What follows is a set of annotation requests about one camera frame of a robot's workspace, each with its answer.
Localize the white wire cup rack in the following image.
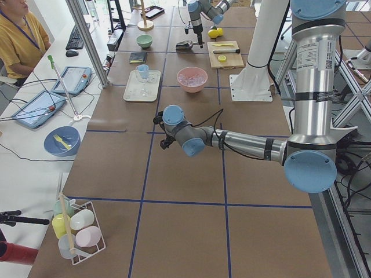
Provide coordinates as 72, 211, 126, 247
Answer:
52, 193, 106, 265

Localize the person in yellow shirt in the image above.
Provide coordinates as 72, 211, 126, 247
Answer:
1, 1, 51, 83

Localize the lemon half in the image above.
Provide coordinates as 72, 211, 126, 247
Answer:
217, 55, 227, 63

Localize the teach pendant tablet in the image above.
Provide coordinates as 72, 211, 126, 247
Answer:
12, 90, 66, 129
61, 66, 92, 96

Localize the green bowl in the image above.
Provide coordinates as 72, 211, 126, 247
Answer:
136, 34, 153, 49

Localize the metal ice scoop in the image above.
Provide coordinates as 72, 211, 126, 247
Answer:
176, 41, 204, 50

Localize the yellow lemon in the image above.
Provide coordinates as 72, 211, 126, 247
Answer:
216, 27, 224, 36
208, 29, 219, 39

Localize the black computer mouse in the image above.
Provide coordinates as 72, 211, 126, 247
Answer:
66, 49, 79, 57

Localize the cream bear tray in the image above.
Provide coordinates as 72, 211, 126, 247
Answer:
123, 70, 161, 103

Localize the blue bowl with fork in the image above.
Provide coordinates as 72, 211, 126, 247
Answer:
43, 126, 81, 157

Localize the wooden stand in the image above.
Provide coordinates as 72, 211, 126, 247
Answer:
137, 0, 154, 31

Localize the yellow plastic knife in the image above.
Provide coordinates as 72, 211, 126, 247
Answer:
212, 43, 234, 47

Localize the clear wine glass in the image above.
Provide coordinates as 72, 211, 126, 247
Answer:
137, 78, 149, 97

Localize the red cylinder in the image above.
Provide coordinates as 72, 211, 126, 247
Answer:
1, 242, 38, 265

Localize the wooden cutting board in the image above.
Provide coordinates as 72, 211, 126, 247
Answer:
207, 41, 245, 69

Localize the black keyboard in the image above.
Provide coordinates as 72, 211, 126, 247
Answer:
66, 25, 84, 50

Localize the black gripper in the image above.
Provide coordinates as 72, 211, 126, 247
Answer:
184, 23, 203, 48
153, 111, 174, 149

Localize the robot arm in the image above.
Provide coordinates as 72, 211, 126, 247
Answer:
153, 1, 349, 193
185, 0, 235, 49

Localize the aluminium frame post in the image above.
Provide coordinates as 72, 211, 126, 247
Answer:
66, 0, 110, 88

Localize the blue plastic cup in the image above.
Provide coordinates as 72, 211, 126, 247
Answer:
136, 64, 149, 83

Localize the black tripod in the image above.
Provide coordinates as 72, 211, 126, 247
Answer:
1, 210, 50, 227

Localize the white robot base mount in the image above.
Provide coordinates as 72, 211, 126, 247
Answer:
230, 0, 290, 102

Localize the pink bowl of ice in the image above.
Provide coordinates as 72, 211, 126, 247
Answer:
177, 67, 208, 93

